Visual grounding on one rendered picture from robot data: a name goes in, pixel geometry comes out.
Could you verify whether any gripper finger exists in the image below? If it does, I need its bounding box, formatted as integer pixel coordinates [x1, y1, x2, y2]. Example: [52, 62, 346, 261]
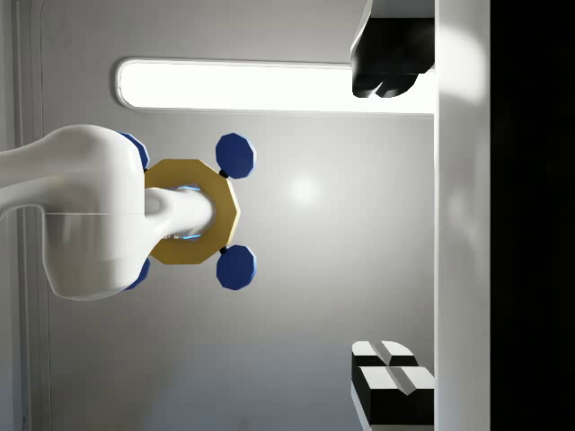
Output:
[349, 0, 436, 100]
[350, 339, 436, 431]

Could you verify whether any drone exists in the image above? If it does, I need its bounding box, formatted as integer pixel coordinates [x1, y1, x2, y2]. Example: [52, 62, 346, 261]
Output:
[117, 131, 258, 292]

